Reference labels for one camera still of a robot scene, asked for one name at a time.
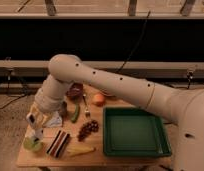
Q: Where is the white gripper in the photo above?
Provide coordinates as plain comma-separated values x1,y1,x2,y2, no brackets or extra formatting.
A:
29,103,51,128

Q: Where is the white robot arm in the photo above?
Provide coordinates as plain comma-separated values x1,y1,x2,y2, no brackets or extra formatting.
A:
34,54,204,171

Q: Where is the green plastic cup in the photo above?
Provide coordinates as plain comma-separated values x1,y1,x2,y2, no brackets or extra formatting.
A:
23,137,42,152

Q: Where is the blue grey cloth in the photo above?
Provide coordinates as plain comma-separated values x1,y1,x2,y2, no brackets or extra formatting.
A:
43,112,62,128

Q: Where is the striped block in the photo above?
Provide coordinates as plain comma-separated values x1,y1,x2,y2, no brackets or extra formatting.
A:
46,130,70,158

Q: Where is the green pepper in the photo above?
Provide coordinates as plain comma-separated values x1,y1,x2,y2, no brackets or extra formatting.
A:
70,103,80,123

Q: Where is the wooden table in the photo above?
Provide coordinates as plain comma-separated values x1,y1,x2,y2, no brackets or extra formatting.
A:
16,85,171,168

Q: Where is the dark red bowl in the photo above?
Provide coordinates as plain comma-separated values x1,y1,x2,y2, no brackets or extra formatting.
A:
66,83,83,99

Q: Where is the silver fork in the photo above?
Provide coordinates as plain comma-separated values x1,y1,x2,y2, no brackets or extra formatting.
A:
82,94,90,118

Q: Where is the bunch of purple grapes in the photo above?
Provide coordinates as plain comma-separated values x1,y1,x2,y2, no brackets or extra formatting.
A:
77,120,99,141

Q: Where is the orange fruit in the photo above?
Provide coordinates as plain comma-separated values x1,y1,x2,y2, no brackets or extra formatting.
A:
93,93,105,106

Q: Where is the green plastic tray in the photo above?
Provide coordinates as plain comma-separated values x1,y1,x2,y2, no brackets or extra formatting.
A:
103,107,172,158

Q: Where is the black cable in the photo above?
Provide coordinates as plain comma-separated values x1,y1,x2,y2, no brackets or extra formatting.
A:
113,10,152,76

